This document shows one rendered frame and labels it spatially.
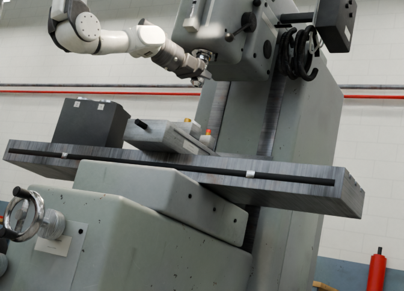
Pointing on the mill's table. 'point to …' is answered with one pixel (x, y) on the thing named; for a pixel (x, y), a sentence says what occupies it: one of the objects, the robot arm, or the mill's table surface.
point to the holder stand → (91, 123)
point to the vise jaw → (191, 128)
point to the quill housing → (216, 23)
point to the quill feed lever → (249, 17)
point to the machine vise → (166, 138)
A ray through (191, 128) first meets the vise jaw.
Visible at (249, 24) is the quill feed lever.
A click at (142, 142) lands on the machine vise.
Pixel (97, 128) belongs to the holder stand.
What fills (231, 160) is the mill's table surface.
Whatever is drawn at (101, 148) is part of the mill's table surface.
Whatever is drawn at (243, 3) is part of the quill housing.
